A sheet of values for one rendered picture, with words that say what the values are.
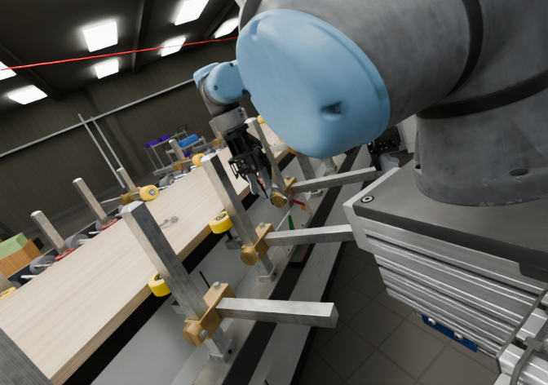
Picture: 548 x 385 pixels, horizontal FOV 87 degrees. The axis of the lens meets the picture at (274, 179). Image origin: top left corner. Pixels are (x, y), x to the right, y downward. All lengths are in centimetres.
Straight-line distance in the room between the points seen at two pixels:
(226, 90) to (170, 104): 1120
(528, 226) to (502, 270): 9
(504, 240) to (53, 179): 1170
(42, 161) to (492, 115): 1169
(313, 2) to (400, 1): 6
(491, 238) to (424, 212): 7
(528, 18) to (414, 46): 12
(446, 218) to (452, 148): 7
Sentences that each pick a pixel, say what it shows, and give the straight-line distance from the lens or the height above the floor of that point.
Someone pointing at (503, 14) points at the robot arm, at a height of 119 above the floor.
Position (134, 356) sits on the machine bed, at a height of 76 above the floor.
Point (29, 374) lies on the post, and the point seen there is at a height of 100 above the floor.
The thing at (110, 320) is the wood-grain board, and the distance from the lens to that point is 79.
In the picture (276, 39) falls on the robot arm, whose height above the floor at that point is 124.
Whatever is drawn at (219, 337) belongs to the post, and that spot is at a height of 76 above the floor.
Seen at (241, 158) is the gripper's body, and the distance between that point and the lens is 72.
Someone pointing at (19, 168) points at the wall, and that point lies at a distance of 1190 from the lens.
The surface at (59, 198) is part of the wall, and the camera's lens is 1182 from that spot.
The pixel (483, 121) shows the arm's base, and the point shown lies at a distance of 32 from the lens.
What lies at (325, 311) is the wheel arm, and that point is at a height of 82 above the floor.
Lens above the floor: 122
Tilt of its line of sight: 17 degrees down
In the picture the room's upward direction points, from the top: 24 degrees counter-clockwise
